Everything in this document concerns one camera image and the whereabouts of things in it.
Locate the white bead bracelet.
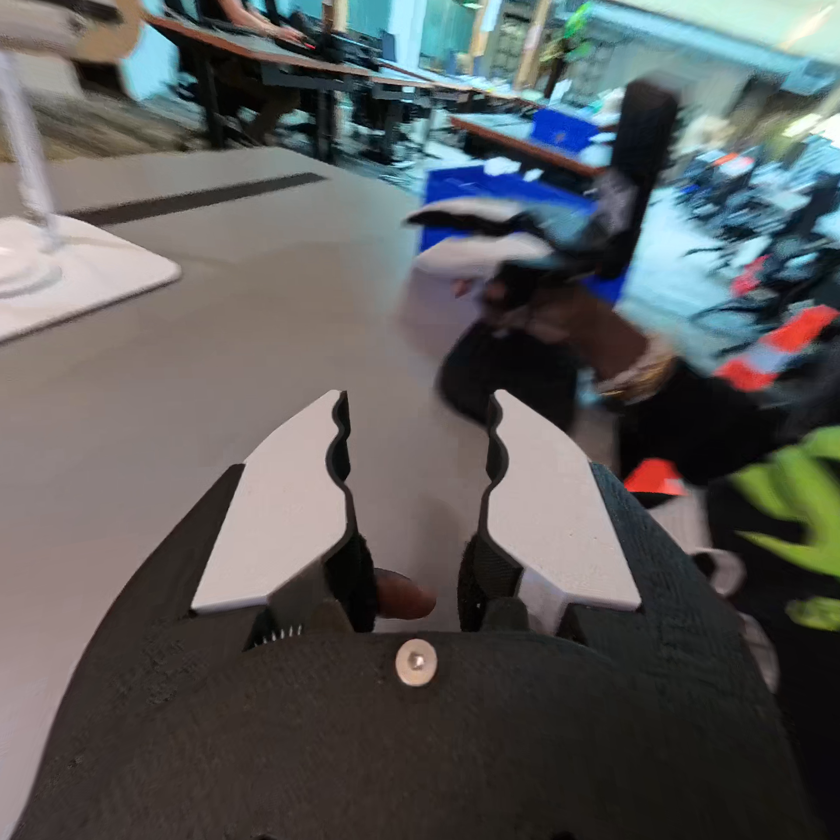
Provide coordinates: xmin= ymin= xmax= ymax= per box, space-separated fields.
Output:
xmin=594 ymin=341 xmax=677 ymax=403

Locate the blue plastic bin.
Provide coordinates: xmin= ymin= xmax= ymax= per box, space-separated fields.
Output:
xmin=420 ymin=164 xmax=627 ymax=306

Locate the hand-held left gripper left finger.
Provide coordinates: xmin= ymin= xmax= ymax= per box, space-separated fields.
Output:
xmin=190 ymin=389 xmax=358 ymax=631

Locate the white display stand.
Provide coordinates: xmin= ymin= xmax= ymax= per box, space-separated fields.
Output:
xmin=0 ymin=52 xmax=182 ymax=342

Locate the person's printed black shirt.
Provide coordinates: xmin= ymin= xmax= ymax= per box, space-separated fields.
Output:
xmin=689 ymin=420 xmax=840 ymax=840

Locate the wooden desk with black legs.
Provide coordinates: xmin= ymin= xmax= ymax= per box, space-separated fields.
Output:
xmin=144 ymin=13 xmax=434 ymax=165

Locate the orange white striped object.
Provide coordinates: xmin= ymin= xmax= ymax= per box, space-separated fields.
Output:
xmin=715 ymin=305 xmax=840 ymax=392

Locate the person's right hand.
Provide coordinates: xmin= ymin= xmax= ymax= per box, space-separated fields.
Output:
xmin=453 ymin=276 xmax=658 ymax=383

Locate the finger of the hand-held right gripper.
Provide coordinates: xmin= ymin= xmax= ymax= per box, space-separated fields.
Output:
xmin=413 ymin=233 xmax=560 ymax=278
xmin=403 ymin=197 xmax=540 ymax=237

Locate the person's right forearm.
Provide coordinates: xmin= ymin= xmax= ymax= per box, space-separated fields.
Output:
xmin=617 ymin=361 xmax=840 ymax=487

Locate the orange red object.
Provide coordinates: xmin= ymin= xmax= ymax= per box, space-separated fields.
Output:
xmin=623 ymin=458 xmax=686 ymax=497

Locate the group of office chairs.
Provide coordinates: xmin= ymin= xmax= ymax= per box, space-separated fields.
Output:
xmin=676 ymin=151 xmax=840 ymax=329

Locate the gold bracelet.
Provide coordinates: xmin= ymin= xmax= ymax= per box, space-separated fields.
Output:
xmin=597 ymin=364 xmax=678 ymax=403

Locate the small blue desk bin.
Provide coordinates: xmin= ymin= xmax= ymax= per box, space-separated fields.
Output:
xmin=530 ymin=108 xmax=601 ymax=153

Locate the person's left hand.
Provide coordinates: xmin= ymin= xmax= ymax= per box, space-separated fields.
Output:
xmin=377 ymin=570 xmax=437 ymax=621

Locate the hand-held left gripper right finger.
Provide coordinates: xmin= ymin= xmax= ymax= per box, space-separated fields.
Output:
xmin=478 ymin=389 xmax=642 ymax=636

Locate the black wrist rest pad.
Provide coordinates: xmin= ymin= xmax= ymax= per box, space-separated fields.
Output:
xmin=436 ymin=322 xmax=592 ymax=431

